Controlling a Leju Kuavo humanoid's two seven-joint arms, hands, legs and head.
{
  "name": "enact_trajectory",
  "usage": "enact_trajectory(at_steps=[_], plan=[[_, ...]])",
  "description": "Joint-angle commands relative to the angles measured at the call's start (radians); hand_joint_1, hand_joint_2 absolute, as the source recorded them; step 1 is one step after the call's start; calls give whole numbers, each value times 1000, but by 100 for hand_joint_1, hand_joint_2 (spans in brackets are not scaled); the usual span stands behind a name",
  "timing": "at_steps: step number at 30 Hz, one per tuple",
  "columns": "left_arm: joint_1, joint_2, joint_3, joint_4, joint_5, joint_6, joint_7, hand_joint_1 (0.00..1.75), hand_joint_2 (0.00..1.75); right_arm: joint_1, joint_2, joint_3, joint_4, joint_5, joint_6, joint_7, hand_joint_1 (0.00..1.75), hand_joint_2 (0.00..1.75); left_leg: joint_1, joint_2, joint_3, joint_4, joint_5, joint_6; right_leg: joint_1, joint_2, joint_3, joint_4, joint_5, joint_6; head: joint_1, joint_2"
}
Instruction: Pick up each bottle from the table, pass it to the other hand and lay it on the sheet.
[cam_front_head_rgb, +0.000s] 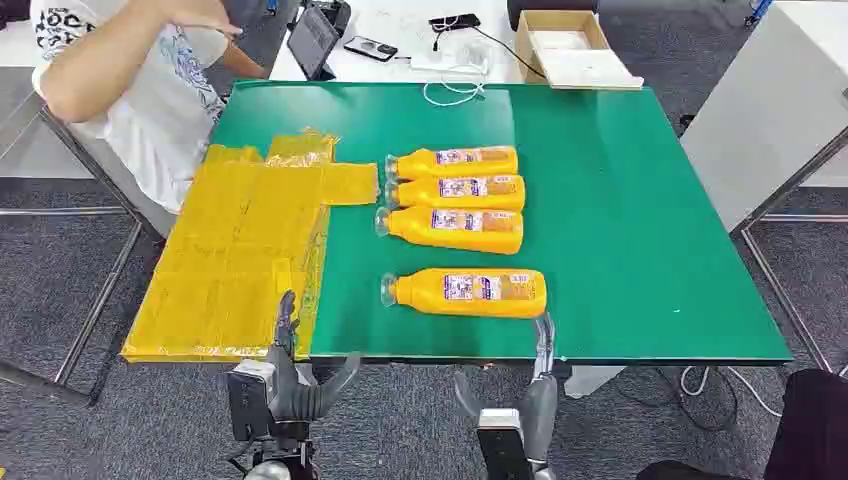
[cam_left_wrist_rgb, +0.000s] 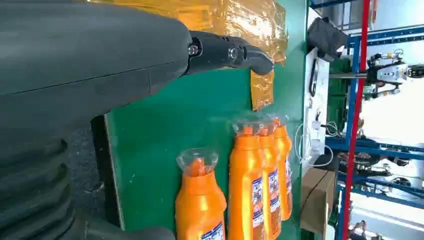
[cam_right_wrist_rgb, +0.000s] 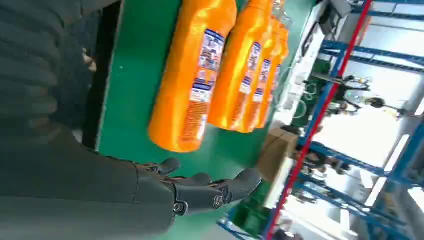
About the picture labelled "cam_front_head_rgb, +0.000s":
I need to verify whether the white desk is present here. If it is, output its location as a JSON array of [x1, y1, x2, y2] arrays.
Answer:
[[270, 0, 531, 86]]

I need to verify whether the black tablet stand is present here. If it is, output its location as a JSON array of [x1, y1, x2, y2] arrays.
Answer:
[[288, 0, 353, 38]]

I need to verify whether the yellow plastic sheet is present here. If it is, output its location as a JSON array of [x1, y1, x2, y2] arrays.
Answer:
[[121, 129, 380, 364]]

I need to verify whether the white power strip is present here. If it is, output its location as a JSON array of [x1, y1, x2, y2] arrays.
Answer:
[[409, 40, 496, 76]]

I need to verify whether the open cardboard box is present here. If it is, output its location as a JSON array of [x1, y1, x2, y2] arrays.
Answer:
[[515, 9, 645, 91]]

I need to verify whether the person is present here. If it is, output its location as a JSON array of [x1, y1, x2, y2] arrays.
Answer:
[[29, 0, 270, 217]]

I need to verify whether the black bulky object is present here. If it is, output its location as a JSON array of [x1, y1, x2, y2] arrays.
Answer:
[[635, 368, 848, 480]]

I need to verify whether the thin black cable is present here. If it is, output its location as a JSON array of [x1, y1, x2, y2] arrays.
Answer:
[[433, 26, 549, 81]]

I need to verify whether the black power bank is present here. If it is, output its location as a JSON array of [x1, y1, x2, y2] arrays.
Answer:
[[428, 13, 482, 33]]

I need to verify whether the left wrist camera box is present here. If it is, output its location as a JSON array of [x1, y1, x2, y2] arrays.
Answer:
[[226, 359, 277, 443]]

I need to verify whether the white table with metal legs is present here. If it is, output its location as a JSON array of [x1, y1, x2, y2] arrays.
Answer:
[[0, 19, 179, 407], [680, 0, 848, 374]]

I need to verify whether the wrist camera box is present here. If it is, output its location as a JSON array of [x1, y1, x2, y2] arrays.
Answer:
[[475, 407, 535, 480], [226, 359, 277, 443]]

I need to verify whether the orange drink bottle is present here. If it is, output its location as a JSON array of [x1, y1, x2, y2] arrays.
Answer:
[[385, 146, 519, 181], [374, 205, 525, 256], [380, 268, 549, 320], [385, 174, 527, 213]]

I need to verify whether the black tablet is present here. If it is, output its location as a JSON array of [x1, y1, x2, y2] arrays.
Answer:
[[286, 5, 340, 82]]

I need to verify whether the white floor cable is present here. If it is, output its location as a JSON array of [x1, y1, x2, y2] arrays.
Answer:
[[680, 366, 784, 419]]

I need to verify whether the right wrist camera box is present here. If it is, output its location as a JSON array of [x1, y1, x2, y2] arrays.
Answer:
[[475, 407, 535, 480]]

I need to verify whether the black smartphone with camera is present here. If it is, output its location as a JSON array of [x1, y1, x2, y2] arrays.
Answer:
[[343, 35, 399, 63]]

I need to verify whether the white looped cable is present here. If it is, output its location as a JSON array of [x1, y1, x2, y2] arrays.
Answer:
[[422, 78, 489, 108]]

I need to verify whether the white table leg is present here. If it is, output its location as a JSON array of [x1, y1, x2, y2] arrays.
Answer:
[[564, 364, 628, 400]]

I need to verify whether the black floor cable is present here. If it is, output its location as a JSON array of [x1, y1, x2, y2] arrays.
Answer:
[[619, 366, 741, 433]]

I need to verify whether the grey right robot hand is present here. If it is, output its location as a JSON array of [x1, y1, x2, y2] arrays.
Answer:
[[453, 312, 559, 473]]

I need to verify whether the green table mat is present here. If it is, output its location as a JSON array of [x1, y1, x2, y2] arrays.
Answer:
[[210, 80, 794, 365]]

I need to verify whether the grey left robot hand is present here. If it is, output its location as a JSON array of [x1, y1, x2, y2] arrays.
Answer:
[[267, 290, 362, 425]]

